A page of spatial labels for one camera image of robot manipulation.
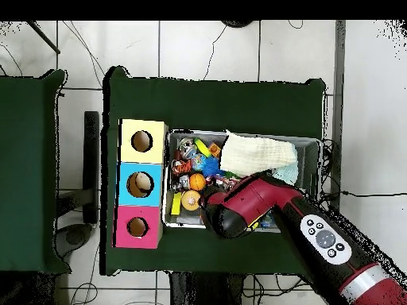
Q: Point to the cream waffle cloth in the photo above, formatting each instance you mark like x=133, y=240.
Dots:
x=257, y=152

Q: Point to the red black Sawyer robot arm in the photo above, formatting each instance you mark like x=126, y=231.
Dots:
x=318, y=235

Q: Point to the wooden box with three holes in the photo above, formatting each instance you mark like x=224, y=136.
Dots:
x=141, y=171

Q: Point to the shallow clear mesh bin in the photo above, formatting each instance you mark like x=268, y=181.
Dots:
x=308, y=152

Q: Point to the blue patterned ball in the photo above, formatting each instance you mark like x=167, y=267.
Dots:
x=199, y=162

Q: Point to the large blue spiky ball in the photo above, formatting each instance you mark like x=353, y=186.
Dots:
x=213, y=166

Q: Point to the orange basketball toy ball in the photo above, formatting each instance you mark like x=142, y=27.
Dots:
x=198, y=182

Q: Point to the yellow-green plastic toy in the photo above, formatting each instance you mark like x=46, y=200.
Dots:
x=203, y=148

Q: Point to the crushed silver can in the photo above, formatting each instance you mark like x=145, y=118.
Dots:
x=187, y=148

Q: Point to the tan orange ball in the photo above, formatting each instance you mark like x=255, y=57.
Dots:
x=190, y=200

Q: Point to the small yellow block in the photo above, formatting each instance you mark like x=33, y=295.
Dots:
x=176, y=204

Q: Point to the light blue knitted cloth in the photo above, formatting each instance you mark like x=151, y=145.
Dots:
x=289, y=173

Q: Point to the dark green table cloth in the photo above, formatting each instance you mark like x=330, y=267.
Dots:
x=140, y=95

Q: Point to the black panel on stand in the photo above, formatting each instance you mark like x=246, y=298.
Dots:
x=91, y=165

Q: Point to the black round base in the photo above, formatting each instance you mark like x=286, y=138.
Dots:
x=237, y=23

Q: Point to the side table with green cloth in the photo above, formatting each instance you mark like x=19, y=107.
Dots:
x=25, y=210

